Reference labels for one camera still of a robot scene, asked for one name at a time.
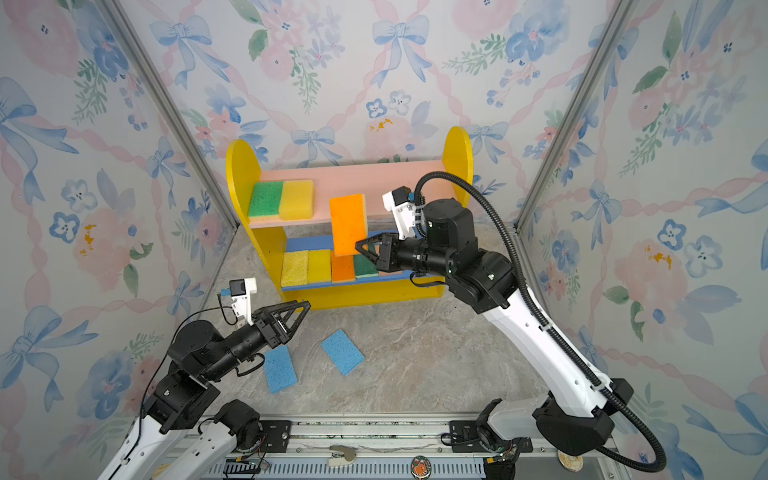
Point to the porous yellow sponge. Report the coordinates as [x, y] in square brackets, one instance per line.
[295, 269]

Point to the bright green scrub sponge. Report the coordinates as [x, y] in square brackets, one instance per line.
[265, 200]

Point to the pink upper shelf board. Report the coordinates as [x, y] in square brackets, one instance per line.
[370, 180]

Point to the yellow shelf unit frame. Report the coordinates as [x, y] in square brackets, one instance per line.
[243, 172]

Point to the dark green scrub sponge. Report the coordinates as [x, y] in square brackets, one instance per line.
[363, 267]

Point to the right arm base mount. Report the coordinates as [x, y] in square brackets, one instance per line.
[477, 436]

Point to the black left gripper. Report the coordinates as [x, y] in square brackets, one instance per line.
[282, 336]

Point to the round sticker badge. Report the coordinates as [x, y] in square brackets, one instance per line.
[421, 467]

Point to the light blue sponge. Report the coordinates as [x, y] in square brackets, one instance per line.
[279, 370]
[342, 352]

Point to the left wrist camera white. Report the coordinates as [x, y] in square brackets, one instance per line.
[241, 291]

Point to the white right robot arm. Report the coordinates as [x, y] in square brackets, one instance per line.
[573, 416]

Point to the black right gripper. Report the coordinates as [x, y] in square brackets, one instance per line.
[389, 260]

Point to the orange scrub sponge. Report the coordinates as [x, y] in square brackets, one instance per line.
[342, 269]

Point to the pale yellow sponge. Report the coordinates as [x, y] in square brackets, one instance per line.
[349, 223]

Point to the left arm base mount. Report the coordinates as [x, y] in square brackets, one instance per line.
[270, 436]

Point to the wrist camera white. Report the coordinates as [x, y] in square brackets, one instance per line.
[407, 216]
[241, 291]

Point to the round beige disc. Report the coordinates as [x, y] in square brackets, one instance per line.
[573, 464]

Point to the beige clip on rail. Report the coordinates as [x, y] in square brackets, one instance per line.
[341, 456]

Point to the yellow scrub sponge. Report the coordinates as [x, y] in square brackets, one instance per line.
[319, 266]

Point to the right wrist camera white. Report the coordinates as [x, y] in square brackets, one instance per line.
[407, 216]

